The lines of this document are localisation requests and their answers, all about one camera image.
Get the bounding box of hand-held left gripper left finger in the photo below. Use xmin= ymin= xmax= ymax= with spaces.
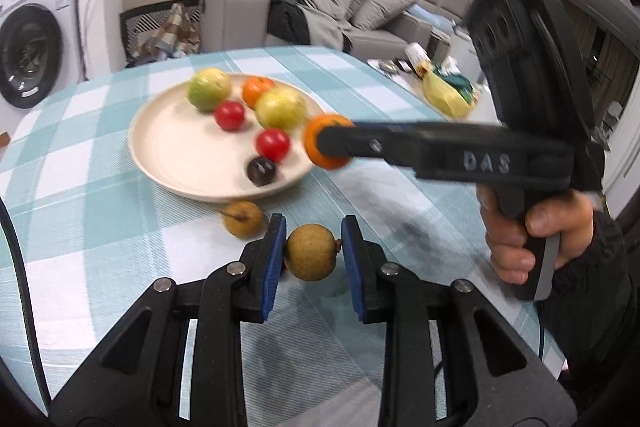
xmin=47 ymin=213 xmax=288 ymax=427

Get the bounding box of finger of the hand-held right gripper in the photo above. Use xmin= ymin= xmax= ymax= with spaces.
xmin=317 ymin=122 xmax=423 ymax=170
xmin=351 ymin=120 xmax=421 ymax=130

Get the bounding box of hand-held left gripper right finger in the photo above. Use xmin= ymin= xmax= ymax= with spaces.
xmin=341 ymin=215 xmax=576 ymax=427

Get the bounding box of small brown round fruit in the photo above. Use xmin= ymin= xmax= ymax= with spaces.
xmin=221 ymin=201 xmax=265 ymax=239
xmin=284 ymin=224 xmax=337 ymax=282

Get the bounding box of small orange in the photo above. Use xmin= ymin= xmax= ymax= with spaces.
xmin=303 ymin=114 xmax=356 ymax=171

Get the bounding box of red cherry tomato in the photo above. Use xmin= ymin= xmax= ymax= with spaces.
xmin=256 ymin=128 xmax=292 ymax=162

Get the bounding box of large yellow-green guava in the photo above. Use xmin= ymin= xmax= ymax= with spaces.
xmin=255 ymin=86 xmax=308 ymax=131

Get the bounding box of large orange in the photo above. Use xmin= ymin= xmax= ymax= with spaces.
xmin=242 ymin=77 xmax=277 ymax=109

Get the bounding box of small red tomato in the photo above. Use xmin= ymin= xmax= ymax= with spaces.
xmin=214 ymin=101 xmax=247 ymax=132

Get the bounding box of cream round plate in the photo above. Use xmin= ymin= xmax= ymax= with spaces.
xmin=129 ymin=74 xmax=326 ymax=202

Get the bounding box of person's right forearm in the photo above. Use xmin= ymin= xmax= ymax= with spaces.
xmin=540 ymin=207 xmax=637 ymax=390

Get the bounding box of person's right hand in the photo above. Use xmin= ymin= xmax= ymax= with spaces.
xmin=475 ymin=184 xmax=597 ymax=286

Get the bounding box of white coffee table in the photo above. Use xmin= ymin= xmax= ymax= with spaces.
xmin=367 ymin=54 xmax=488 ymax=120

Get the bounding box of yellow bag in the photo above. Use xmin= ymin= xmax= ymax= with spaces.
xmin=424 ymin=69 xmax=476 ymax=118

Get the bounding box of white jar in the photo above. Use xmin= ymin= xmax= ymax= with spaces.
xmin=405 ymin=42 xmax=431 ymax=72

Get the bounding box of dark purple plum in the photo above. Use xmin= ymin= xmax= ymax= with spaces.
xmin=246 ymin=157 xmax=278 ymax=186

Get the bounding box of grey bin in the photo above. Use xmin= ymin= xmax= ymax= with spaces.
xmin=430 ymin=29 xmax=453 ymax=62

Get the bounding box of pile of dark clothes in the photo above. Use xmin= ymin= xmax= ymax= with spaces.
xmin=202 ymin=0 xmax=351 ymax=52

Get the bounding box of small green-yellow guava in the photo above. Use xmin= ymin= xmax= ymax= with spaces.
xmin=187 ymin=68 xmax=232 ymax=112

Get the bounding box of grey sofa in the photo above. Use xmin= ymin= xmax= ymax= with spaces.
xmin=200 ymin=0 xmax=471 ymax=58

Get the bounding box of beige checked cloth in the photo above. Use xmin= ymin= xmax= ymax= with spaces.
xmin=132 ymin=3 xmax=203 ymax=58

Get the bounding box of white washing machine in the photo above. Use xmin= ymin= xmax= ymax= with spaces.
xmin=0 ymin=0 xmax=86 ymax=110

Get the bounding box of thin grey cable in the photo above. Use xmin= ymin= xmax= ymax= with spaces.
xmin=536 ymin=299 xmax=547 ymax=360

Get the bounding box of black cable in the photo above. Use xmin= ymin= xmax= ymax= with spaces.
xmin=0 ymin=197 xmax=52 ymax=408

